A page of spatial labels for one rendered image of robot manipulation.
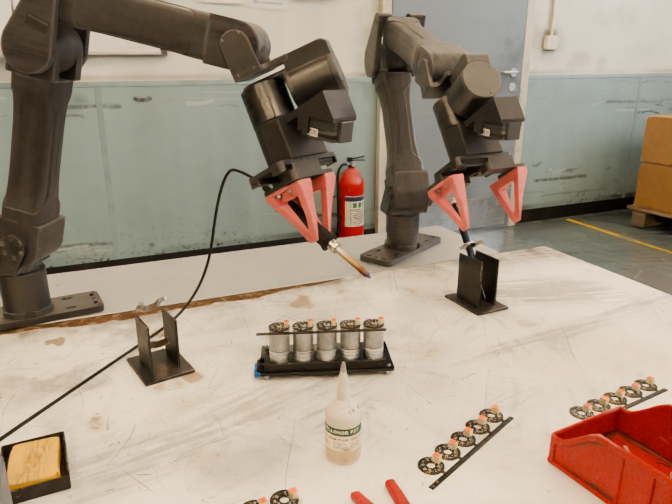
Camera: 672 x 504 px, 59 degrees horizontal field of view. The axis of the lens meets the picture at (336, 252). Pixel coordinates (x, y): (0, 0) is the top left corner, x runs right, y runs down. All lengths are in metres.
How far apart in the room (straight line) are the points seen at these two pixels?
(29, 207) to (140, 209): 2.45
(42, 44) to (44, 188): 0.19
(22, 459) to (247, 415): 0.21
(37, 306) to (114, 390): 0.25
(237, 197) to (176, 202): 0.34
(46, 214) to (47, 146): 0.10
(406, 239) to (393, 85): 0.29
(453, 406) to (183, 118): 2.77
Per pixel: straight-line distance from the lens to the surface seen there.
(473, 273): 0.92
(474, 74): 0.87
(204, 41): 0.76
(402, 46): 1.09
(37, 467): 0.63
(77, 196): 3.30
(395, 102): 1.16
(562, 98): 4.48
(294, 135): 0.73
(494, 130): 0.86
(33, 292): 0.95
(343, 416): 0.56
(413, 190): 1.11
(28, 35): 0.84
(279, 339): 0.71
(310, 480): 0.58
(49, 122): 0.86
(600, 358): 0.84
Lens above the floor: 1.11
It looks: 18 degrees down
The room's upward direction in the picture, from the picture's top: straight up
